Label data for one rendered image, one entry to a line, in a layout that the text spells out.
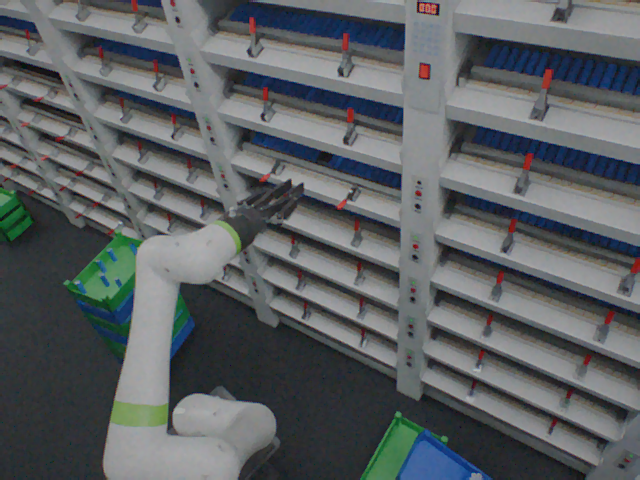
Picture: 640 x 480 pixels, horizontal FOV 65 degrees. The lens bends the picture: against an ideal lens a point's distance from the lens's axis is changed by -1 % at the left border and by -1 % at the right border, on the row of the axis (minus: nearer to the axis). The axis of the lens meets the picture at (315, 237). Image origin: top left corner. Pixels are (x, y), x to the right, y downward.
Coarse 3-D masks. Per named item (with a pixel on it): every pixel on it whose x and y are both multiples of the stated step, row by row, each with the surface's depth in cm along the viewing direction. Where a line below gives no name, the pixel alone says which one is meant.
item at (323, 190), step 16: (240, 128) 161; (240, 144) 161; (240, 160) 162; (256, 160) 160; (320, 160) 153; (256, 176) 161; (272, 176) 155; (288, 176) 153; (304, 176) 152; (304, 192) 153; (320, 192) 147; (336, 192) 146; (352, 208) 145; (368, 208) 140; (384, 208) 139; (400, 208) 132; (400, 224) 137
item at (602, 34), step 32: (480, 0) 91; (512, 0) 89; (544, 0) 86; (576, 0) 85; (608, 0) 83; (480, 32) 92; (512, 32) 89; (544, 32) 85; (576, 32) 82; (608, 32) 80
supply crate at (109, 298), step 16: (112, 240) 200; (128, 240) 203; (96, 256) 195; (128, 256) 200; (96, 272) 196; (112, 272) 195; (128, 272) 194; (96, 288) 190; (112, 288) 189; (128, 288) 186; (96, 304) 183; (112, 304) 180
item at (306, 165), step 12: (252, 144) 160; (252, 156) 160; (276, 156) 155; (288, 156) 154; (300, 168) 152; (312, 168) 149; (324, 168) 148; (324, 180) 148; (348, 180) 144; (360, 180) 142; (372, 192) 141; (384, 192) 139; (396, 192) 137
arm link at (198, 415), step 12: (192, 396) 147; (204, 396) 147; (180, 408) 144; (192, 408) 143; (204, 408) 143; (216, 408) 143; (180, 420) 142; (192, 420) 141; (204, 420) 141; (216, 420) 141; (180, 432) 141; (192, 432) 140; (204, 432) 140
